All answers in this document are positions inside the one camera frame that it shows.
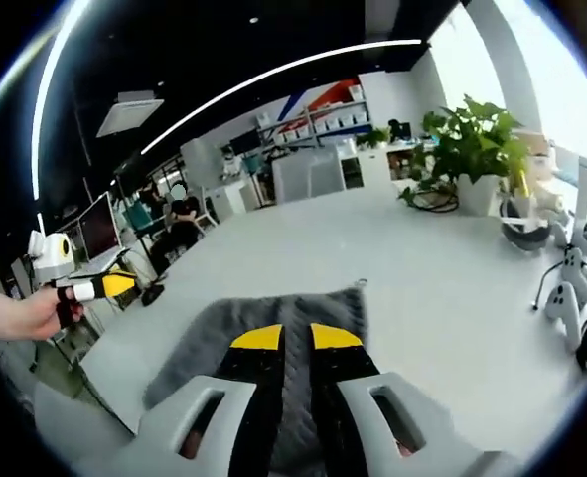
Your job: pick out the grey textured towel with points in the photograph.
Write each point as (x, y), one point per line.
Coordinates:
(298, 308)

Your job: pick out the person's left hand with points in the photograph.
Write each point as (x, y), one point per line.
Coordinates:
(25, 313)

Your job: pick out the black computer mouse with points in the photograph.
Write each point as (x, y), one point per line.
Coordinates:
(153, 295)

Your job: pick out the green chair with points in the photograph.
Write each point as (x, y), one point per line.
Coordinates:
(136, 216)

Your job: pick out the white ceiling light strip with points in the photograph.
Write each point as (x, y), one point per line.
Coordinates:
(35, 169)
(397, 43)

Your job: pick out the white visitor chair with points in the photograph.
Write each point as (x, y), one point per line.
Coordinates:
(209, 208)

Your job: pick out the white storage cabinet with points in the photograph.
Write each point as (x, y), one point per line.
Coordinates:
(228, 199)

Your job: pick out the ceiling air conditioner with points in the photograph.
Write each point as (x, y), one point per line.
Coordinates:
(129, 111)

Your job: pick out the frosted translucent panel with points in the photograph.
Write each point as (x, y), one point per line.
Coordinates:
(303, 174)

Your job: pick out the white low cabinet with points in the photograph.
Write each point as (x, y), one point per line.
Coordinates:
(372, 169)

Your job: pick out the white headset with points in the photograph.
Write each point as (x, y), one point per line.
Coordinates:
(526, 233)

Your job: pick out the white game controller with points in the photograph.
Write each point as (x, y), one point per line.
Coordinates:
(561, 308)
(577, 268)

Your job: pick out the small potted green plant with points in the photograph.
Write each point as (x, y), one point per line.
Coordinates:
(372, 138)

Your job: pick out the shelf of white storage boxes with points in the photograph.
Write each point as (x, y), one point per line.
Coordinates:
(323, 116)

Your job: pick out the large potted green plant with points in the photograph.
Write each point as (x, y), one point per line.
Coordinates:
(472, 134)

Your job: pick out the white upright pole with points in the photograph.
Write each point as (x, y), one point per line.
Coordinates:
(582, 199)

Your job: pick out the black wall monitor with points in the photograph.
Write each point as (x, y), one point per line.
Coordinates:
(246, 141)

